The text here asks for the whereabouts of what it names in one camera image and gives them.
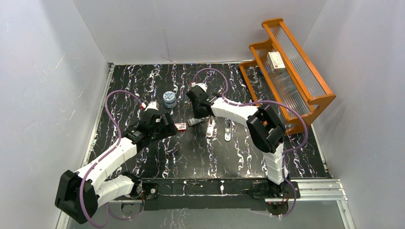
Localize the white red box on shelf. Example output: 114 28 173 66
267 52 286 73

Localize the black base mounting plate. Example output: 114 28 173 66
111 178 300 212

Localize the metal stapler magazine strip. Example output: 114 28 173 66
224 119 232 142

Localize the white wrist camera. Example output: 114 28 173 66
191 82 208 92
141 101 160 111

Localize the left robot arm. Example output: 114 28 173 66
54 107 178 224

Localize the blue white round tin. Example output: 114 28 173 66
163 91 177 109

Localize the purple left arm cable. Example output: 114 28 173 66
79 90 146 229

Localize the white red staple box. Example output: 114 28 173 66
175 123 187 132

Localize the grey staple tray insert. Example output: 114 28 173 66
187 118 204 126

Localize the cream white stapler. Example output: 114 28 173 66
206 115 215 138

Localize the orange wooden shelf rack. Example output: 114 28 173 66
239 18 336 135

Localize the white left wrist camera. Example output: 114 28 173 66
141 101 160 111

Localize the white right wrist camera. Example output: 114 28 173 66
191 82 208 92

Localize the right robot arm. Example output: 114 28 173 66
186 83 288 198

